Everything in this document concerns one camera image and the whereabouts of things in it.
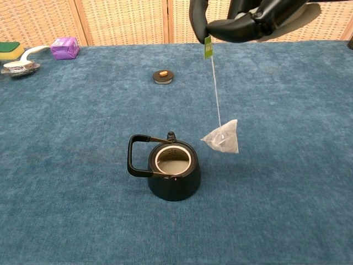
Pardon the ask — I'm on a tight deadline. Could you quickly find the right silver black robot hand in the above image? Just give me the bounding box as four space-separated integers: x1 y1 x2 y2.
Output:
189 0 322 44

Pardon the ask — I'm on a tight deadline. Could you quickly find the pyramid tea bag green tag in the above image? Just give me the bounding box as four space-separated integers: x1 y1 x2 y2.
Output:
200 35 239 155

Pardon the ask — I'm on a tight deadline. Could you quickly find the black teapot lid orange knob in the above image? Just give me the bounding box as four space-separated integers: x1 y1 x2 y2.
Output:
152 69 174 85

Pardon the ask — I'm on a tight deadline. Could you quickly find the bamboo folding screen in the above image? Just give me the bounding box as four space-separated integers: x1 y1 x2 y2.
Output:
0 0 353 47

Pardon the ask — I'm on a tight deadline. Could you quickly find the purple box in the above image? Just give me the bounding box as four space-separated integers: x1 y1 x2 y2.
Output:
50 36 81 61

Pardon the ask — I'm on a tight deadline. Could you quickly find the blue table cloth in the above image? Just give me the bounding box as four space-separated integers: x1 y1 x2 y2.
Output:
0 40 353 265

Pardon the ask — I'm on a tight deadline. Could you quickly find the white plastic spoon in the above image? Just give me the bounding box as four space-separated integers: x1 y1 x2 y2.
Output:
3 45 52 70

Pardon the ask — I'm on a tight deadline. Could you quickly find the small patterned dish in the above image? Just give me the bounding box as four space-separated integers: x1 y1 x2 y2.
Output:
1 61 41 77

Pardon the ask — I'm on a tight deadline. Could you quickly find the green yellow sponge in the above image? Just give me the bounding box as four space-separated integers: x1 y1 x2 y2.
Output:
0 41 25 61

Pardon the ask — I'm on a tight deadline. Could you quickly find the black teapot with handle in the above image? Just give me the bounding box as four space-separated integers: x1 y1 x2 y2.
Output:
127 131 201 202

